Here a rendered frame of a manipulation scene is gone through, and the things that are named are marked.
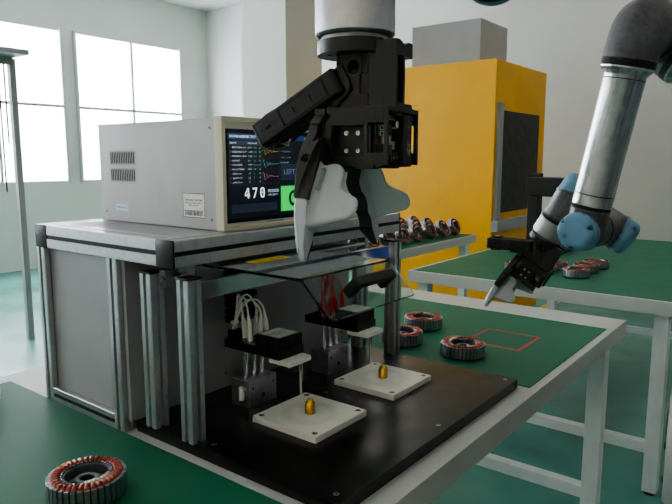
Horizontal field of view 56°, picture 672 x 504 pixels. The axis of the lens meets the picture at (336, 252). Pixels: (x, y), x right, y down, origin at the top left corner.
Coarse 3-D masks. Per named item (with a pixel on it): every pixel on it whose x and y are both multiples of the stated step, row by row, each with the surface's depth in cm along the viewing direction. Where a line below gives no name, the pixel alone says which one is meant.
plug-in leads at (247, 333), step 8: (240, 304) 121; (256, 304) 121; (248, 312) 119; (256, 312) 124; (264, 312) 123; (232, 320) 124; (248, 320) 119; (256, 320) 124; (264, 320) 123; (232, 328) 123; (240, 328) 124; (248, 328) 119; (256, 328) 124; (264, 328) 123; (232, 336) 122; (240, 336) 124; (248, 336) 120
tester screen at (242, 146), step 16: (240, 144) 114; (256, 144) 117; (240, 160) 114; (256, 160) 117; (272, 160) 121; (288, 160) 124; (240, 176) 114; (256, 176) 118; (272, 176) 121; (240, 192) 115; (272, 192) 121
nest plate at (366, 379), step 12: (360, 372) 138; (372, 372) 138; (396, 372) 138; (408, 372) 138; (336, 384) 133; (348, 384) 131; (360, 384) 131; (372, 384) 131; (384, 384) 131; (396, 384) 131; (408, 384) 131; (420, 384) 133; (384, 396) 126; (396, 396) 125
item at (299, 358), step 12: (264, 336) 117; (276, 336) 116; (288, 336) 116; (300, 336) 119; (240, 348) 121; (252, 348) 118; (264, 348) 117; (276, 348) 115; (288, 348) 117; (300, 348) 119; (252, 360) 123; (276, 360) 116; (288, 360) 115; (300, 360) 116; (252, 372) 124
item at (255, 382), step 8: (256, 368) 128; (240, 376) 123; (248, 376) 123; (256, 376) 123; (264, 376) 123; (272, 376) 125; (232, 384) 123; (240, 384) 121; (248, 384) 120; (256, 384) 121; (264, 384) 123; (272, 384) 125; (232, 392) 123; (248, 392) 120; (256, 392) 122; (264, 392) 123; (272, 392) 125; (232, 400) 123; (248, 400) 120; (256, 400) 122; (264, 400) 124; (248, 408) 121
